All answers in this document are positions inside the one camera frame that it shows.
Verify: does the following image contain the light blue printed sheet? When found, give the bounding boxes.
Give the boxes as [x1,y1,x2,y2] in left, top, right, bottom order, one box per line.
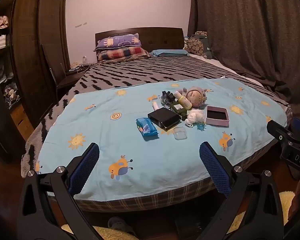
[36,78,288,202]

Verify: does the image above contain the patterned backpack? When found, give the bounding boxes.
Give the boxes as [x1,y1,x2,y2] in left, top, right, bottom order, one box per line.
[184,31,213,59]

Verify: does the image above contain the white mesh bath puff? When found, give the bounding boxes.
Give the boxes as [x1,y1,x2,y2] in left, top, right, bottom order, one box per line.
[185,109,206,127]

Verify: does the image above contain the black hair claw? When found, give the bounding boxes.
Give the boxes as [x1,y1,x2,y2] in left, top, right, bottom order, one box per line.
[161,90,176,105]

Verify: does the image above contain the light blue pillow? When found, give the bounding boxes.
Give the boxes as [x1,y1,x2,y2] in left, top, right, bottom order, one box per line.
[150,49,189,57]

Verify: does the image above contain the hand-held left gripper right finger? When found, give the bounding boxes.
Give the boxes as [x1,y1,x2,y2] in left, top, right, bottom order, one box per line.
[199,141,284,240]

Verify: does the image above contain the grey black striped blanket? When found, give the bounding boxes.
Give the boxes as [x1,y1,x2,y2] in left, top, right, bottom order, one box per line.
[41,55,290,128]

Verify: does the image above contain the grey curtain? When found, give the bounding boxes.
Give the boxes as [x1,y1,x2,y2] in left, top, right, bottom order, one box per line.
[187,0,300,122]

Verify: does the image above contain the grey plush doll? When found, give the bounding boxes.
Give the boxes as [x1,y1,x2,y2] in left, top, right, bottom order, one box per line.
[181,87,208,110]

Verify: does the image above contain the dark wooden wardrobe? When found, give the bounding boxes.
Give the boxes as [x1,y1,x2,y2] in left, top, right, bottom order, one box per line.
[0,0,73,165]

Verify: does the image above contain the dark green bottle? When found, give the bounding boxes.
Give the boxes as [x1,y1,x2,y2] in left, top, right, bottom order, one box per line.
[169,99,190,120]

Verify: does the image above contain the dark wooden headboard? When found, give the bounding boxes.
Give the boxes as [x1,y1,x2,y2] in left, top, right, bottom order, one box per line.
[95,27,185,53]

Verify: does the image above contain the clear plastic case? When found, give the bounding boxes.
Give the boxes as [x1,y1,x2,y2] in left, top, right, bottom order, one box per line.
[173,127,188,141]

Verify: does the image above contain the grey fluffy blanket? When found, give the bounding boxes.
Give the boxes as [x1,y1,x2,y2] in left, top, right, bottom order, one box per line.
[21,122,56,178]

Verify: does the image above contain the grey slipper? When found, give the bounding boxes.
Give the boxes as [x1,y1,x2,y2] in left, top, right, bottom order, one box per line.
[107,216,136,236]

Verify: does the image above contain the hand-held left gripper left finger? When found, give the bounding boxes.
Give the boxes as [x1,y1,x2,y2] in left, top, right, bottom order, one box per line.
[17,142,100,240]

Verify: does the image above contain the yellow lotion bottle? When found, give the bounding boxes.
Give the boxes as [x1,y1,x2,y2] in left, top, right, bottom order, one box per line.
[173,92,193,110]

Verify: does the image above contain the blue wet wipes packet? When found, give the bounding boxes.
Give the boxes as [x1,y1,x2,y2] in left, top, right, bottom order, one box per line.
[136,117,159,141]

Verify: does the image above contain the dark wooden chair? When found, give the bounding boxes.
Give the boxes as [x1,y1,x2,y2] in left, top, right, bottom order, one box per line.
[41,44,87,99]

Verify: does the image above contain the cluttered bedside table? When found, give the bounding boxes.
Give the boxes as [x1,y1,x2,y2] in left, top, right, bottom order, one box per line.
[69,56,97,73]

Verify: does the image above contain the patterned crumpled clothes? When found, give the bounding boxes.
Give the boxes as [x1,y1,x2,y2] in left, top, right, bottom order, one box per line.
[4,82,22,109]

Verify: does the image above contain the yellow fluffy rug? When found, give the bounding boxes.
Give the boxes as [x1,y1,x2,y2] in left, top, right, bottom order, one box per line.
[61,191,297,240]

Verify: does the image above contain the pink box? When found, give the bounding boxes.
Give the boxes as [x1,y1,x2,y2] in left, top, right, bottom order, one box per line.
[205,106,230,127]

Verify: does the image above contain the red blue plaid pillow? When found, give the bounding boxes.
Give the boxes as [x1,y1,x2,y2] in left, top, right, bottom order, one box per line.
[97,46,151,62]

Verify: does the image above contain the plaid mattress cover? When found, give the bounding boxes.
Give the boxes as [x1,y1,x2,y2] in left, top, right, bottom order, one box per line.
[74,177,217,213]

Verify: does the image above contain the black box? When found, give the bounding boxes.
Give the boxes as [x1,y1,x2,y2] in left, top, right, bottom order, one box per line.
[147,107,182,131]

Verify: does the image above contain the purple printed pillow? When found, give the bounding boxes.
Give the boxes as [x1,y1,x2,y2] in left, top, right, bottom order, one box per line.
[93,34,142,52]

